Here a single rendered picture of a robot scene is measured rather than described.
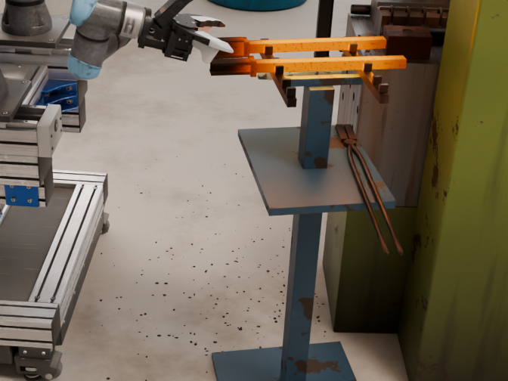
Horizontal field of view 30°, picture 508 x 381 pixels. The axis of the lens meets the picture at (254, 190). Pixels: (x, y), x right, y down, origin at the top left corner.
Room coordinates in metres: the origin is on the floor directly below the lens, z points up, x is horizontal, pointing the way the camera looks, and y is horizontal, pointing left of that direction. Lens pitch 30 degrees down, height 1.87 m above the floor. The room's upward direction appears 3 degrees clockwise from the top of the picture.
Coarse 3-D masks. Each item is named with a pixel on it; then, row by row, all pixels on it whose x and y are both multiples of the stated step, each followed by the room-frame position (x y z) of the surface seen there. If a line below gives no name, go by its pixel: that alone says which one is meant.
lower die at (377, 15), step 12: (372, 0) 2.68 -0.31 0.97; (384, 0) 2.64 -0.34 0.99; (396, 0) 2.64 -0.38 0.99; (408, 0) 2.65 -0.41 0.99; (420, 0) 2.65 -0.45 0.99; (432, 0) 2.66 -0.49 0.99; (444, 0) 2.70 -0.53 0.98; (372, 12) 2.66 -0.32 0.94; (384, 12) 2.53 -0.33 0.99; (396, 12) 2.53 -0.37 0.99; (420, 12) 2.54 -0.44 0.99; (432, 12) 2.55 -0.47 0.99; (444, 12) 2.56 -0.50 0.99; (372, 24) 2.63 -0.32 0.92; (384, 24) 2.50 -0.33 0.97; (396, 24) 2.50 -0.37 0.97; (420, 24) 2.51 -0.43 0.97; (432, 24) 2.51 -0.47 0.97; (444, 24) 2.51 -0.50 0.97
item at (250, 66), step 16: (224, 64) 1.99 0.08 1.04; (240, 64) 2.00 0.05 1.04; (256, 64) 1.99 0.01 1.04; (272, 64) 2.01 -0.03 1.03; (288, 64) 2.02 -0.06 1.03; (304, 64) 2.03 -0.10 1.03; (320, 64) 2.04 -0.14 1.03; (336, 64) 2.04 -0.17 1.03; (352, 64) 2.05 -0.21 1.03; (384, 64) 2.07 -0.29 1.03; (400, 64) 2.08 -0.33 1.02
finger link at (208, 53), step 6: (204, 36) 1.94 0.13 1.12; (210, 36) 1.95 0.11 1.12; (192, 42) 1.96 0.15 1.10; (198, 42) 1.95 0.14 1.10; (210, 42) 1.93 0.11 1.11; (216, 42) 1.93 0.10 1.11; (222, 42) 1.94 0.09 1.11; (198, 48) 1.95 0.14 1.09; (204, 48) 1.94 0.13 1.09; (210, 48) 1.94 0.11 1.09; (216, 48) 1.93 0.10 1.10; (222, 48) 1.93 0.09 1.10; (228, 48) 1.93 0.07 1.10; (204, 54) 1.94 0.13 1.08; (210, 54) 1.94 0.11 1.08; (204, 60) 1.94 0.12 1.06; (210, 60) 1.94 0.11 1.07
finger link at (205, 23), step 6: (198, 18) 2.04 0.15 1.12; (204, 18) 2.05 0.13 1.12; (210, 18) 2.07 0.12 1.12; (198, 24) 2.03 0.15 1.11; (204, 24) 2.04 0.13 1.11; (210, 24) 2.05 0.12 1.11; (216, 24) 2.07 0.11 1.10; (222, 24) 2.08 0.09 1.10; (198, 30) 2.05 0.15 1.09; (204, 30) 2.06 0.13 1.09
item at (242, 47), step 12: (240, 36) 2.14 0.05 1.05; (360, 36) 2.21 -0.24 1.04; (372, 36) 2.22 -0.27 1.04; (240, 48) 2.12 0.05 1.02; (252, 48) 2.12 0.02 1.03; (276, 48) 2.13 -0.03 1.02; (288, 48) 2.14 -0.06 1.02; (300, 48) 2.15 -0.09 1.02; (312, 48) 2.16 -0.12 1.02; (324, 48) 2.16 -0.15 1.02; (336, 48) 2.17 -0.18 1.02; (360, 48) 2.18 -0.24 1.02; (372, 48) 2.19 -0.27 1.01
